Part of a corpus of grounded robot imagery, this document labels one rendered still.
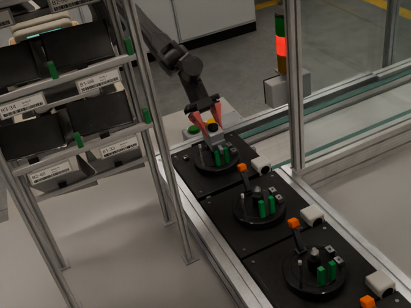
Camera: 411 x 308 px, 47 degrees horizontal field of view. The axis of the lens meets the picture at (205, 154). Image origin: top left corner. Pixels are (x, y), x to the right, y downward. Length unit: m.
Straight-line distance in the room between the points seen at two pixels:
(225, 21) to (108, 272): 3.59
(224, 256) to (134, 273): 0.28
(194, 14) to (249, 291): 3.64
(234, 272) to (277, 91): 0.47
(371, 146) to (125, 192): 0.79
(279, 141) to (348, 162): 0.24
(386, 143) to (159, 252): 0.77
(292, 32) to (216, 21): 3.47
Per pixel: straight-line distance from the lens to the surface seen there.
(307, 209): 1.23
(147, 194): 1.55
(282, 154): 1.53
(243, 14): 4.72
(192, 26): 4.55
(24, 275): 1.46
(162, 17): 4.43
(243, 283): 1.13
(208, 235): 1.23
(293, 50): 1.20
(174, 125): 1.86
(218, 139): 1.36
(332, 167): 1.47
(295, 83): 1.24
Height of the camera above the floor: 1.83
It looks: 36 degrees down
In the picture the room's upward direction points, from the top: 10 degrees counter-clockwise
